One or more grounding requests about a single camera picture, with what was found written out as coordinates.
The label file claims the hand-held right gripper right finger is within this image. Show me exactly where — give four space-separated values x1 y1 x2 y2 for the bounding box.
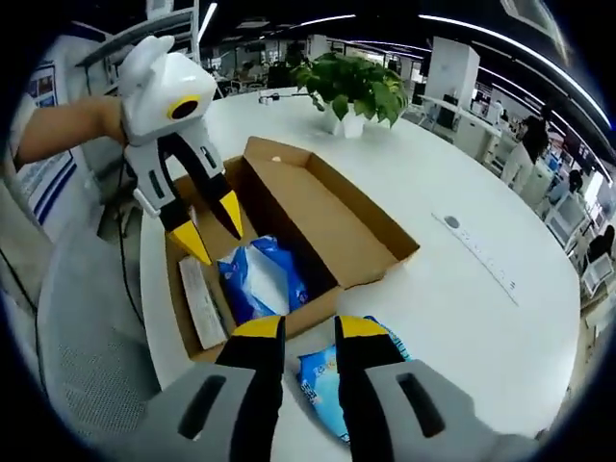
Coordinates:
334 315 536 462

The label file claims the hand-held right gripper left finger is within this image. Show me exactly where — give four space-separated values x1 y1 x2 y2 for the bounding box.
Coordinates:
139 315 288 462

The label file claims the blue wet wipes pack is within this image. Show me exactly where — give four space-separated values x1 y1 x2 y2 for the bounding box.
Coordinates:
295 315 415 447

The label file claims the blue white plastic bag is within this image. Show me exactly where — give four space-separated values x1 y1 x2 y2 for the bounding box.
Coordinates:
216 234 309 327

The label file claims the brown cardboard shoe box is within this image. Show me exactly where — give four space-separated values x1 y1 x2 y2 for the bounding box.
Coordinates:
165 136 422 364

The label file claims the grey metal rack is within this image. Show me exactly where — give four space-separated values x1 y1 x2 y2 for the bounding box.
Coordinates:
74 0 203 92

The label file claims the white flat carton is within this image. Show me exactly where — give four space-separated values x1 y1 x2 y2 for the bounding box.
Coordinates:
177 256 228 351

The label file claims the small black white tool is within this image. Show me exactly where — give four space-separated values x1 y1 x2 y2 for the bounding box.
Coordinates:
258 90 310 106

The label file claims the white plant pot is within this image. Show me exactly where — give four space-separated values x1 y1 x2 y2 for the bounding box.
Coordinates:
321 108 367 140

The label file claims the grey mesh office chair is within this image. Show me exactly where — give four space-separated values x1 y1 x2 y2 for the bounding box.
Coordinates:
34 225 164 437

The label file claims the green leafy plant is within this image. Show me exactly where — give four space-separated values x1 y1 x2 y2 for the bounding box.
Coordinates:
290 51 410 129

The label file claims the white square column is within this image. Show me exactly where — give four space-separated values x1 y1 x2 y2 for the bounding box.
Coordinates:
426 36 482 113

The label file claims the white ceiling air conditioner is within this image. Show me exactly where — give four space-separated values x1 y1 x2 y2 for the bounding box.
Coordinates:
500 0 574 62

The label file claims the black cable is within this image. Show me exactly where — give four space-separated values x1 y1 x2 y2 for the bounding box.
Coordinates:
114 158 148 333

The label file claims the white table cable panel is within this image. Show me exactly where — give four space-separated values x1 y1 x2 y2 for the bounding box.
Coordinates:
430 211 522 308

